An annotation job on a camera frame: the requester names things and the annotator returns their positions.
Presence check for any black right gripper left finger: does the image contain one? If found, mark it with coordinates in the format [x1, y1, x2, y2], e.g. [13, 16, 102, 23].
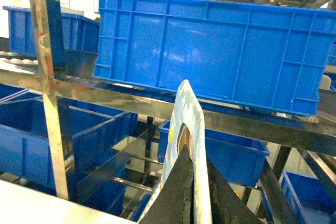
[140, 146, 194, 223]

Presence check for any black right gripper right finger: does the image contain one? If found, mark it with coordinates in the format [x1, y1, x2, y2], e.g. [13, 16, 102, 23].
[207, 158, 262, 223]

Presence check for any flower gift bag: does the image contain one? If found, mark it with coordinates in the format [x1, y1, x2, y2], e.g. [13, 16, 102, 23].
[140, 80, 213, 223]

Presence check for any blue ribbed crate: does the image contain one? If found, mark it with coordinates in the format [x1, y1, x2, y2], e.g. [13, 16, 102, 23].
[93, 0, 335, 116]

